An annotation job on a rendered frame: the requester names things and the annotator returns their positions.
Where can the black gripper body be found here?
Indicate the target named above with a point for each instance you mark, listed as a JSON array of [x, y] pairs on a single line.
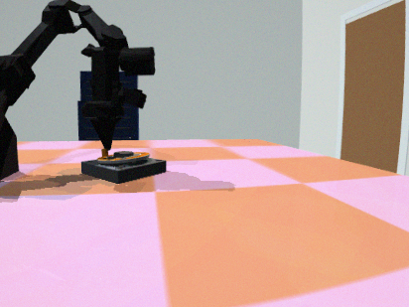
[[101, 105]]

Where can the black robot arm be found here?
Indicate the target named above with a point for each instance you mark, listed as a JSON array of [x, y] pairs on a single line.
[[16, 72]]

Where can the orange round plate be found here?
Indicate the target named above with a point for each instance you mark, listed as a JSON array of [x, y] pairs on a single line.
[[138, 156]]

